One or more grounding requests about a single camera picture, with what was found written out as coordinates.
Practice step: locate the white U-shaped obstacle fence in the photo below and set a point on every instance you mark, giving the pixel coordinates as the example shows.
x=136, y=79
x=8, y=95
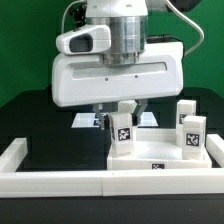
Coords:
x=15, y=184

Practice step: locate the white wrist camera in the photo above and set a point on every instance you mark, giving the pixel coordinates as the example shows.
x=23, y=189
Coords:
x=88, y=39

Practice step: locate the white sheet with fiducial markers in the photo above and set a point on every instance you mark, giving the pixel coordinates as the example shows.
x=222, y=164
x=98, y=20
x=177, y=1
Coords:
x=91, y=120

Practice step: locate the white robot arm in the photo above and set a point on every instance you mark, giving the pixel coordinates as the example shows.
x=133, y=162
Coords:
x=110, y=57

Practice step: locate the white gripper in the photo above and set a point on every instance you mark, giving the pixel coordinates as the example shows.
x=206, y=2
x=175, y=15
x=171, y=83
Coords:
x=84, y=79

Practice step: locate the white square tabletop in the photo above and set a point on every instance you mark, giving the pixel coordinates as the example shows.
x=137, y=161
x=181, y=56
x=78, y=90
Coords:
x=155, y=148

